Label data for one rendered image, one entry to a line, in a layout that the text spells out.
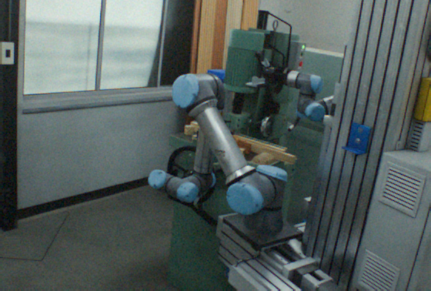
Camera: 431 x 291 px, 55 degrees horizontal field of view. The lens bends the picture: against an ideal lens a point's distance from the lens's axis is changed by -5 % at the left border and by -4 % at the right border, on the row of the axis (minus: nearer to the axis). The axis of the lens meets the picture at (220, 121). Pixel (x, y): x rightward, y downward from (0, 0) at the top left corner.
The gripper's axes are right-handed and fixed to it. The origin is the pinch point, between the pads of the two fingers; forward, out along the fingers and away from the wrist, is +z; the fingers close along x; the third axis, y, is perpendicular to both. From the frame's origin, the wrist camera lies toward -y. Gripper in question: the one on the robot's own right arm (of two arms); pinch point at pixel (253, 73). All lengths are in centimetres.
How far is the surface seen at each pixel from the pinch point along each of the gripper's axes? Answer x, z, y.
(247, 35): -13.8, 7.6, 11.3
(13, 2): 17, 145, 42
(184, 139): 33, 32, -26
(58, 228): 102, 127, -85
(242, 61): -4.8, 8.3, 1.4
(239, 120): 12.3, 8.6, -24.7
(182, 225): 66, 26, -60
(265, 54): -19.6, 5.3, -6.5
